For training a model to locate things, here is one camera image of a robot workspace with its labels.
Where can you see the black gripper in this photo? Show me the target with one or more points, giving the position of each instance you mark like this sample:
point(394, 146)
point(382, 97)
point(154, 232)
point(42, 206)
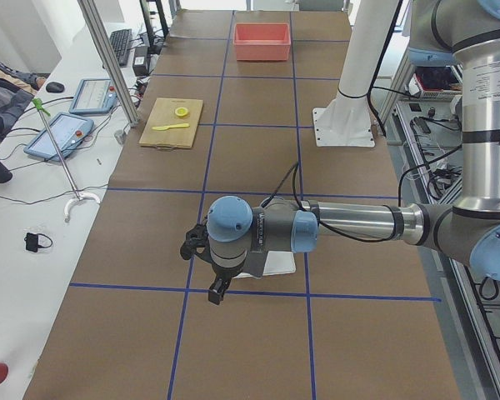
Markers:
point(223, 273)

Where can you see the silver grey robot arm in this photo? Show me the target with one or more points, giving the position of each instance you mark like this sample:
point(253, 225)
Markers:
point(239, 237)

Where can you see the white rack tray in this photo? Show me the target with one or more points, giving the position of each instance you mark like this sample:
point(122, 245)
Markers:
point(280, 263)

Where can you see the yellow plastic knife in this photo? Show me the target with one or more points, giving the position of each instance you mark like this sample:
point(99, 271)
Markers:
point(171, 126)

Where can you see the yellow lemon slice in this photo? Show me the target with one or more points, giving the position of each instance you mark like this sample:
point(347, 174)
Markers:
point(181, 112)

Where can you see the bamboo cutting board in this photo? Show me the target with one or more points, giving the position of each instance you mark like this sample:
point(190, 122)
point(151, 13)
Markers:
point(163, 114)

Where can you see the small black clip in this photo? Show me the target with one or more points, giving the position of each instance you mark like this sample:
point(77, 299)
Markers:
point(37, 241)

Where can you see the near teach pendant tablet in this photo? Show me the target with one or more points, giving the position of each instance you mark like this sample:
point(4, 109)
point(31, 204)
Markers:
point(68, 131)

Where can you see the teach pendant tablet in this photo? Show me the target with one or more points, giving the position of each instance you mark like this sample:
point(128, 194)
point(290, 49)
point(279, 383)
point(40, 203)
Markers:
point(68, 131)
point(94, 96)

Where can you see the far teach pendant tablet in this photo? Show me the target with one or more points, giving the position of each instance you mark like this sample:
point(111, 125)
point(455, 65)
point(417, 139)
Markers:
point(94, 96)

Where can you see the black power adapter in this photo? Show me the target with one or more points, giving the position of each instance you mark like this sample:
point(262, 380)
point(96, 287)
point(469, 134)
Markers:
point(141, 61)

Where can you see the pink plastic bin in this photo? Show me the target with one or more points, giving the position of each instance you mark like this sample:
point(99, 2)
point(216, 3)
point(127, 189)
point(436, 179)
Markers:
point(262, 42)

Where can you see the metal grabber stick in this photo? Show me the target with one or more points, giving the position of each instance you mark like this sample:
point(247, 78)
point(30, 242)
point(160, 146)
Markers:
point(79, 195)

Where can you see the black computer mouse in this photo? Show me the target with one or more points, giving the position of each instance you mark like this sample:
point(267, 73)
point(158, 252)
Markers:
point(54, 87)

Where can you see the black keyboard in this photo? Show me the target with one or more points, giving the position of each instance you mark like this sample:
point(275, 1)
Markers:
point(121, 43)

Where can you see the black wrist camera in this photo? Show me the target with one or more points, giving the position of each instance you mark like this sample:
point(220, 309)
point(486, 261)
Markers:
point(196, 244)

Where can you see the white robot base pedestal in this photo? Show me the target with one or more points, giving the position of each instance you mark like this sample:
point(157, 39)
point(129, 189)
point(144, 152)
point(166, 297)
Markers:
point(346, 122)

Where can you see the aluminium frame post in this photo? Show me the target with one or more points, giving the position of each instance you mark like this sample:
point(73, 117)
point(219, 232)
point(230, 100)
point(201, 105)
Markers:
point(109, 61)

